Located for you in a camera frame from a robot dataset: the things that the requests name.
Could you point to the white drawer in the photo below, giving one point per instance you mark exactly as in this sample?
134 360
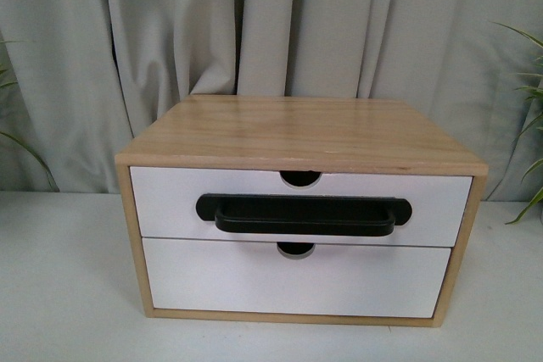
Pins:
166 203
332 280

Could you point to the green plant left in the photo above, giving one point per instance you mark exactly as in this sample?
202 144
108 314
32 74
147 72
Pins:
5 84

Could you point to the grey curtain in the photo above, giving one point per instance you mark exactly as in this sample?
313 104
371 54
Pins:
92 74

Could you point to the black drawer handle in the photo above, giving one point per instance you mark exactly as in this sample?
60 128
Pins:
304 215

